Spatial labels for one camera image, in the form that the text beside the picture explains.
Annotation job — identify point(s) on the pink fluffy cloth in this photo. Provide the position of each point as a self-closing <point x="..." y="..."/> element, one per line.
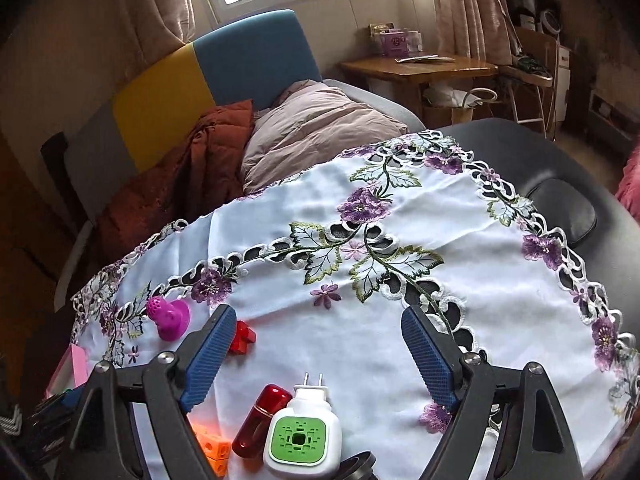
<point x="631" y="180"/>

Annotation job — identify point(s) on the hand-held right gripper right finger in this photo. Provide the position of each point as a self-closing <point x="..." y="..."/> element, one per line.
<point x="430" y="355"/>

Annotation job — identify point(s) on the white jar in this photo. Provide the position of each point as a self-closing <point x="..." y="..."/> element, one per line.
<point x="415" y="41"/>

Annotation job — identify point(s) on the red metallic cylinder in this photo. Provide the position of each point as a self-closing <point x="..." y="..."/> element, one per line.
<point x="260" y="420"/>

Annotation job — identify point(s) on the gold green box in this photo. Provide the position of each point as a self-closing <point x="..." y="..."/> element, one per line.
<point x="379" y="30"/>

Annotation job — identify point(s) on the white floral embroidered tablecloth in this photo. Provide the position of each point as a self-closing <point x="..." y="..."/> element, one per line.
<point x="500" y="300"/>

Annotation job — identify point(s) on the beige patterned curtain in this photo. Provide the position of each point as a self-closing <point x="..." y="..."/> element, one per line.
<point x="165" y="0"/>
<point x="465" y="5"/>

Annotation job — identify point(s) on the white low cabinet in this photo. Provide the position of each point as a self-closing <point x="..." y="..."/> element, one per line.
<point x="615" y="115"/>

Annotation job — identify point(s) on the red block toy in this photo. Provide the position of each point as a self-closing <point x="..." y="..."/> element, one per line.
<point x="244" y="335"/>

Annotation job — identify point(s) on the rust quilted blanket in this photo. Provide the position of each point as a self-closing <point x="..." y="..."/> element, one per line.
<point x="190" y="160"/>

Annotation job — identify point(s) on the magenta perforated toy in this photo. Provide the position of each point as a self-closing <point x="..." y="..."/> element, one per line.
<point x="170" y="317"/>

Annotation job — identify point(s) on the white folding rack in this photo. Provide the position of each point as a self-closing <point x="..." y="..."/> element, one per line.
<point x="530" y="80"/>

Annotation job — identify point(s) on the striped knit cloth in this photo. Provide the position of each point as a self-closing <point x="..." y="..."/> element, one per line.
<point x="10" y="422"/>

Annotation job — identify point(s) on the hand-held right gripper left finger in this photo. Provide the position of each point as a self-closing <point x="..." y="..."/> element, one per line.
<point x="210" y="355"/>

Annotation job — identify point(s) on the papers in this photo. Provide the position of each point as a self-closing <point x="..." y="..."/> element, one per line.
<point x="425" y="58"/>

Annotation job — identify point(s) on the pale pink pillow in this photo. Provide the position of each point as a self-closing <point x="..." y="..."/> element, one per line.
<point x="315" y="130"/>

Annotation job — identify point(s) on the black round cushion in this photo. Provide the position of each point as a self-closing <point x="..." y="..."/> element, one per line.
<point x="560" y="215"/>

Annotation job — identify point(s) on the orange block toy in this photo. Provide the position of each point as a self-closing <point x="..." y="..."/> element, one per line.
<point x="217" y="452"/>

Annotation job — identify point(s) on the wooden desk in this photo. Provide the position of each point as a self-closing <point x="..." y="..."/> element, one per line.
<point x="425" y="69"/>

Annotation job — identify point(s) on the cluttered shelf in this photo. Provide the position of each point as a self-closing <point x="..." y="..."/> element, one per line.
<point x="535" y="10"/>

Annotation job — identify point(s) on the white green plug-in device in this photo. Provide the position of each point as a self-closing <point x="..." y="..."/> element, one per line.
<point x="300" y="440"/>

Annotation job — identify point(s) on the grey yellow blue sofa bed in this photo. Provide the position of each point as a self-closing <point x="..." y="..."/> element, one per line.
<point x="225" y="60"/>

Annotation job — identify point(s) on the purple box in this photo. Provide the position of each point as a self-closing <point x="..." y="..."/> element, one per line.
<point x="395" y="44"/>

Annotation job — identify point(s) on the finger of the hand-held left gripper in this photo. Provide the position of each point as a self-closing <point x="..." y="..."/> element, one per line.
<point x="70" y="396"/>

